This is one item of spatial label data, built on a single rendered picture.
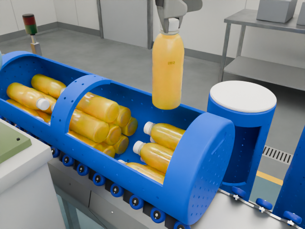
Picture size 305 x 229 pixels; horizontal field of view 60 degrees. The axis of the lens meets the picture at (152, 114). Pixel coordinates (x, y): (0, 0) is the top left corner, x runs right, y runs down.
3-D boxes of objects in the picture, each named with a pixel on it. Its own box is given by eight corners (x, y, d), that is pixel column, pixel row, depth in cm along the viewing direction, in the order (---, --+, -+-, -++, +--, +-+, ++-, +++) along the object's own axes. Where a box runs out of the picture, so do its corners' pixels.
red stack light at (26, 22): (28, 25, 146) (26, 18, 144) (21, 24, 149) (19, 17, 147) (38, 23, 150) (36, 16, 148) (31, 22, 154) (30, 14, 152)
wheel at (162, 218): (166, 211, 70) (169, 210, 72) (152, 203, 72) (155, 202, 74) (160, 226, 70) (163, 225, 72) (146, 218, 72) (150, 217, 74)
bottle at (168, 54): (149, 98, 66) (149, 22, 56) (177, 96, 67) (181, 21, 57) (154, 113, 61) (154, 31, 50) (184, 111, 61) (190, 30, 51)
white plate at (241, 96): (206, 79, 128) (206, 82, 128) (214, 109, 104) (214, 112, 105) (265, 81, 126) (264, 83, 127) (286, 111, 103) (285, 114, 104)
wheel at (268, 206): (271, 210, 72) (273, 203, 72) (254, 202, 74) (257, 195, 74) (270, 211, 76) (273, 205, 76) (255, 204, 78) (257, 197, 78)
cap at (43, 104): (36, 108, 93) (39, 110, 92) (39, 98, 92) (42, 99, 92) (46, 109, 96) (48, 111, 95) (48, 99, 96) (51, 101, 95)
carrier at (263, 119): (191, 201, 176) (194, 241, 152) (205, 81, 129) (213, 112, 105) (234, 203, 174) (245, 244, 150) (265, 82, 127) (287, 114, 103)
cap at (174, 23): (158, 24, 55) (158, 16, 54) (176, 24, 56) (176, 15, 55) (161, 29, 52) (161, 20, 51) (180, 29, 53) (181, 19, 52)
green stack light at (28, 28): (30, 34, 149) (28, 26, 146) (23, 32, 152) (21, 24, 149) (40, 32, 153) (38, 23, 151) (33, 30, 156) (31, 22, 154)
